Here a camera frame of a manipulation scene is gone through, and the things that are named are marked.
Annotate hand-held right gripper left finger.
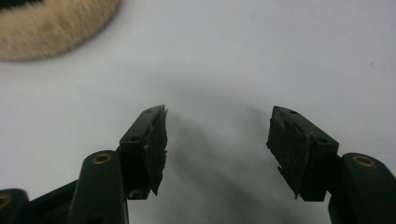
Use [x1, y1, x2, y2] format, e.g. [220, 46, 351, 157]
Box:
[119, 105, 169, 201]

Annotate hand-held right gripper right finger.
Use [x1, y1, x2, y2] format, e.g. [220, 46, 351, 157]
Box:
[266, 105, 340, 202]

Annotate tan elongated object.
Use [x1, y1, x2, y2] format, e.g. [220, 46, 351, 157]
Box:
[0, 0, 121, 62]

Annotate white table mat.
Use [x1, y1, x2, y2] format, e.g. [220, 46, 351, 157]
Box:
[0, 0, 396, 224]

